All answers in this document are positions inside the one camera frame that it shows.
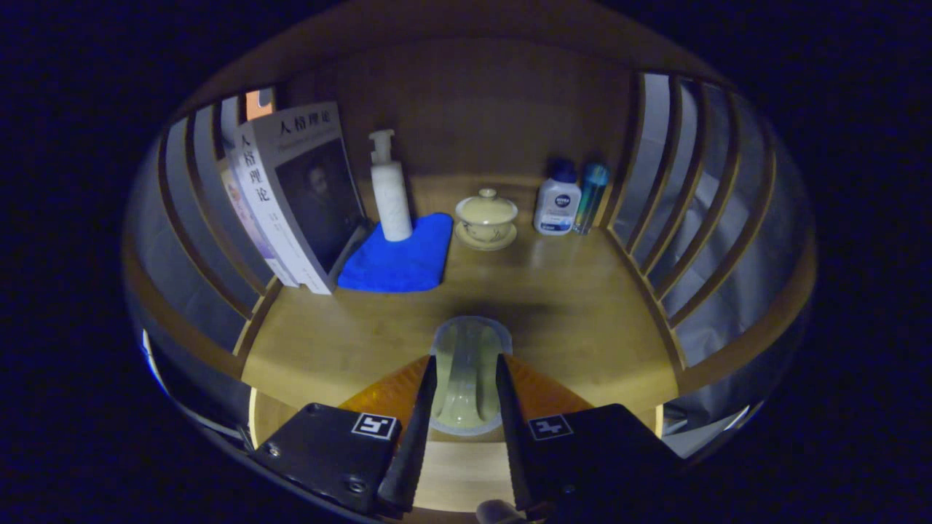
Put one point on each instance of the white lotion bottle blue cap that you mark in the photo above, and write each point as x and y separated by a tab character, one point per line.
557	207

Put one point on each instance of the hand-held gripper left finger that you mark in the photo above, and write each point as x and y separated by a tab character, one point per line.
415	451

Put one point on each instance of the wooden cabinet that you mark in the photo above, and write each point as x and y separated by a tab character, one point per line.
480	102

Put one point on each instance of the thin purple book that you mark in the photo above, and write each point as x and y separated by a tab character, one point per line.
247	218

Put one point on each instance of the pale item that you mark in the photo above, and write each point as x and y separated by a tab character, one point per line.
466	364

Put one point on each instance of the blue folded cloth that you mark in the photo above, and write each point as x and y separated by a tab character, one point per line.
400	262

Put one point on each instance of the white book with dark portrait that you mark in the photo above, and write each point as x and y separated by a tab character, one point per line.
313	196

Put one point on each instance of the white pump bottle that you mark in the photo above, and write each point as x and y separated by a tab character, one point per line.
392	200

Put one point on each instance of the beige lidded teacup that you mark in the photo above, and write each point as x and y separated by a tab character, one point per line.
486	215

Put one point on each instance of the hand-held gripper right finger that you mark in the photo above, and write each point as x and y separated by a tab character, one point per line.
510	437

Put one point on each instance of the wooden countertop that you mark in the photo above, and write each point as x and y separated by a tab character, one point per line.
553	306

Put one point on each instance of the teal slim bottle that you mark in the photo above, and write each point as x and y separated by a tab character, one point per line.
590	193

